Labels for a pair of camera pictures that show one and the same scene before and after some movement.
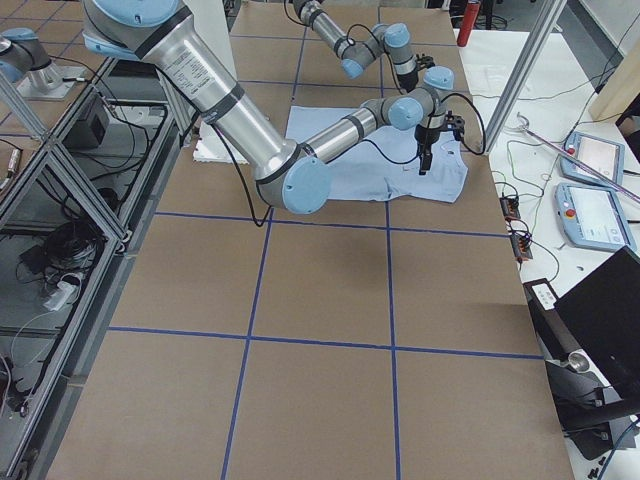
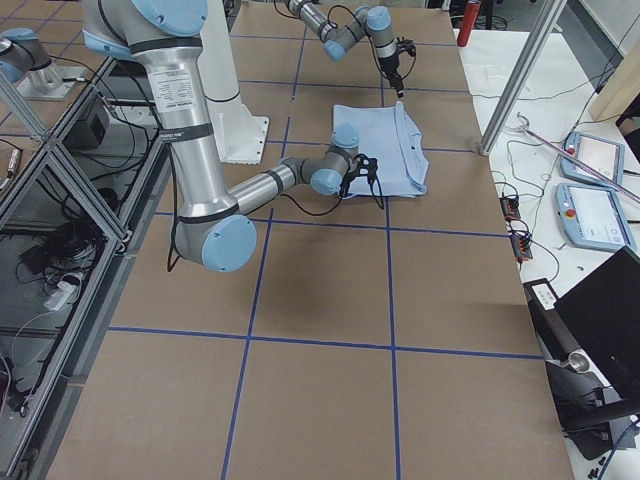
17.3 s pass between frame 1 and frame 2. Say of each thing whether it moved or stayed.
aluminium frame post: stayed
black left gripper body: moved
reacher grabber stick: stayed
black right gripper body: moved
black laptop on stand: stayed
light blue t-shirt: moved
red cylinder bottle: stayed
